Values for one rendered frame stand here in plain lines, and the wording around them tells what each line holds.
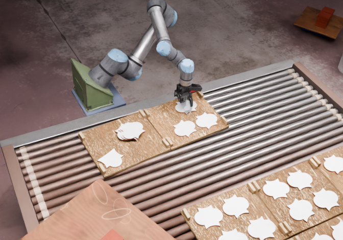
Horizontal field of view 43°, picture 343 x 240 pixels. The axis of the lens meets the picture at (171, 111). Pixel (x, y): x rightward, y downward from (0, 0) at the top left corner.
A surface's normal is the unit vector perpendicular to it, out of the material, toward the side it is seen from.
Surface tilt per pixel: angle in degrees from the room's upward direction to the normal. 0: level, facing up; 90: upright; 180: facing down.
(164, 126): 0
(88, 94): 90
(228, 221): 0
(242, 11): 0
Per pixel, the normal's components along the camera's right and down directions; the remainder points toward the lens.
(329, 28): 0.07, -0.72
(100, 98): 0.49, 0.62
